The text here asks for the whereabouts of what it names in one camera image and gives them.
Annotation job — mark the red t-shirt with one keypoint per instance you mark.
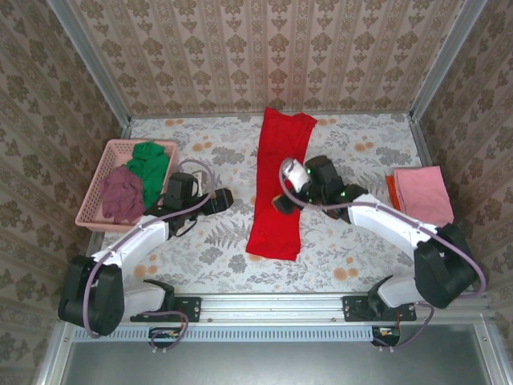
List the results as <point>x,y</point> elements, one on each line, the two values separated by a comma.
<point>276,160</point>

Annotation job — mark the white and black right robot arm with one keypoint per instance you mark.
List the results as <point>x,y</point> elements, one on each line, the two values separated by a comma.
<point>384,216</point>

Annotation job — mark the green t-shirt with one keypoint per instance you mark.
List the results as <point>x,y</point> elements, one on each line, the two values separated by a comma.
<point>150,168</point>

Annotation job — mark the floral tablecloth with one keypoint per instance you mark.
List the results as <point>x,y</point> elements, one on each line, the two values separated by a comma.
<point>224,260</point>

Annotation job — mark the purple t-shirt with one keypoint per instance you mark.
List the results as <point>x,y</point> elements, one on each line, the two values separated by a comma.
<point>122,196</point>

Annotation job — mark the folded orange t-shirt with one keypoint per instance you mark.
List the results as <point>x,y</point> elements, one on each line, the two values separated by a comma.
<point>393,192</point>

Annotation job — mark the pink plastic basket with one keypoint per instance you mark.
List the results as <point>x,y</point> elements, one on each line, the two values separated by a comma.
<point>94,200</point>

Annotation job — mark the folded pink t-shirt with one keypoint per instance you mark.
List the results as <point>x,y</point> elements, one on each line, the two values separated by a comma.
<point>425,192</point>

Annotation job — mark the grey metal panel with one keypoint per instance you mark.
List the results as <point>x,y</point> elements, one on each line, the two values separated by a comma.
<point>260,365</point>

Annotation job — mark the aluminium front rail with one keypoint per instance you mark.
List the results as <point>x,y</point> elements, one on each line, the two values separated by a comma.
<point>272,306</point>

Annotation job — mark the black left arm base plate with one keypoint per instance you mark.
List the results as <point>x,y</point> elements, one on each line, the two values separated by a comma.
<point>188,309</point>

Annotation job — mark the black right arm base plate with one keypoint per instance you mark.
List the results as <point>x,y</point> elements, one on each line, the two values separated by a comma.
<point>352,310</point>

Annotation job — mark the aluminium upright post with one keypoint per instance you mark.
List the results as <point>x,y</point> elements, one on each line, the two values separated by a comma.
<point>92,64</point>
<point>445,60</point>

